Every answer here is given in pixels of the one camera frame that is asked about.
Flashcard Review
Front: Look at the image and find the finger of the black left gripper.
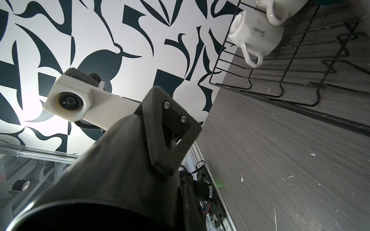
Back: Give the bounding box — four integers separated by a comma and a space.
135, 86, 202, 176

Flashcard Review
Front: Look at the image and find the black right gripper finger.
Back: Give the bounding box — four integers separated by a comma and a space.
180, 180, 207, 231

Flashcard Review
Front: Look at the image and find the black ceramic mug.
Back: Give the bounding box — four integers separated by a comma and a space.
8, 115, 188, 231

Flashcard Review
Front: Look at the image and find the cream white ceramic mug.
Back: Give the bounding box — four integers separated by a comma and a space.
228, 10, 284, 68

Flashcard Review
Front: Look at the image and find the white mug red inside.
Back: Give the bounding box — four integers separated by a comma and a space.
256, 0, 308, 26

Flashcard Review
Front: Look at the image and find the black wire dish rack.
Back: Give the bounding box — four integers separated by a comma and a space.
209, 1, 370, 136

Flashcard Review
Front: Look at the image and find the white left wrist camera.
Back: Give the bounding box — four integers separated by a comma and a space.
43, 68, 140, 130

